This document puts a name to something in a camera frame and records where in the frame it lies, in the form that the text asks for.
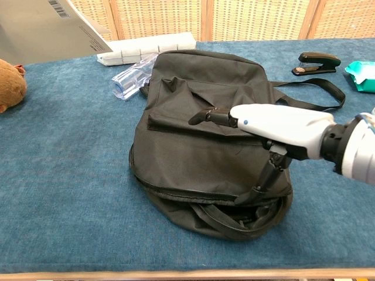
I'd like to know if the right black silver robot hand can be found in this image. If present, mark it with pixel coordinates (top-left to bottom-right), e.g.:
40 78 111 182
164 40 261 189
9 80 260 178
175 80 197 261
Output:
188 103 335 205

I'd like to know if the black fabric backpack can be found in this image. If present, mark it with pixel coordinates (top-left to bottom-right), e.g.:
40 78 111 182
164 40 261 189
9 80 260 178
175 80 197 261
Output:
128 49 346 242

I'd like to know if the yellow white notebook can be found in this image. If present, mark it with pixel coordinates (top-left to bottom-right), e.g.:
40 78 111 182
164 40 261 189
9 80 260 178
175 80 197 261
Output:
0 0 114 66

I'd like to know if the black stapler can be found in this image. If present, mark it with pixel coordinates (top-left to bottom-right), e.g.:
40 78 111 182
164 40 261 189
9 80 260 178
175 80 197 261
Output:
291 52 342 77

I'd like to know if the green wet wipes pack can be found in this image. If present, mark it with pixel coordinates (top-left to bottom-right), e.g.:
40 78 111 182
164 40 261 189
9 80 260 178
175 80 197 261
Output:
345 60 375 94

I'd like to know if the woven rattan folding screen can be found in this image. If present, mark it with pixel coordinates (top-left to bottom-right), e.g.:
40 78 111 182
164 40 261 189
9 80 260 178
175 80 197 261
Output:
67 0 375 42

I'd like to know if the wrapped tissue multipack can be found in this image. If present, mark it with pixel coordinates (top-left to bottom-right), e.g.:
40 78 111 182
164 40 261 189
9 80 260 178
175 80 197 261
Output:
96 31 197 67

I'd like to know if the clear plastic water bottle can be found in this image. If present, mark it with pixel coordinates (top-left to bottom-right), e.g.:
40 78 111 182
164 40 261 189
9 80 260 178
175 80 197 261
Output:
112 53 159 101

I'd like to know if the blue felt table cover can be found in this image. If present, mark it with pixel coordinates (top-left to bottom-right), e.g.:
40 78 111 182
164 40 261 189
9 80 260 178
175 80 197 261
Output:
0 37 375 273

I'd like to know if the brown capybara plush toy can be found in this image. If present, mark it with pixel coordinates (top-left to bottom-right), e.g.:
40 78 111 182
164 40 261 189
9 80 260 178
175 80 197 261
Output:
0 58 28 114

